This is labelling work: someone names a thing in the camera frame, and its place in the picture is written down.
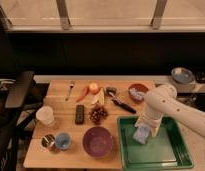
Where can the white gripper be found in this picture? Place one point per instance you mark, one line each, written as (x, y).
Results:
(154, 124)

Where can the light blue sponge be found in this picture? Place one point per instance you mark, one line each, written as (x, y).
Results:
(141, 134)

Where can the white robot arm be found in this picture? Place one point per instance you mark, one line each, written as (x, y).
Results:
(162, 100)

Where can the green plastic tray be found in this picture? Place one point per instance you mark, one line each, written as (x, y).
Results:
(167, 151)

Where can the red bowl with cloth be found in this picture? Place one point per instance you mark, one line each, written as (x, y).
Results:
(137, 92)

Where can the silver metal bowl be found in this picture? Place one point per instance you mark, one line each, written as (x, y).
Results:
(182, 75)

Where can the bunch of dark grapes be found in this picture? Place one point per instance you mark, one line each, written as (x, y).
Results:
(97, 114)

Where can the yellow banana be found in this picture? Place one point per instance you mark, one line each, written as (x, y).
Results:
(99, 98)

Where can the purple bowl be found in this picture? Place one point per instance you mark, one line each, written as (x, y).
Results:
(98, 142)

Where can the black object on counter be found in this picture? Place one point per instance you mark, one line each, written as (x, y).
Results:
(200, 77)

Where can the orange fruit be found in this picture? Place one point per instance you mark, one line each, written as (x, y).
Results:
(94, 88)

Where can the orange carrot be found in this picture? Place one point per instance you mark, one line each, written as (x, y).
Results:
(85, 91)

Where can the black remote control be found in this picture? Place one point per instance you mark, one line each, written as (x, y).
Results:
(80, 113)

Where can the silver fork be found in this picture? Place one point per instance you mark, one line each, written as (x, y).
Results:
(71, 86)

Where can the blue cup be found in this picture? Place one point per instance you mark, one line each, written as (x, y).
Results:
(63, 141)

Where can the small metal can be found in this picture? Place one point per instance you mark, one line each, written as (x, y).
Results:
(48, 141)

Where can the black handled knife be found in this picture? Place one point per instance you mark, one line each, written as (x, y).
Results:
(117, 102)

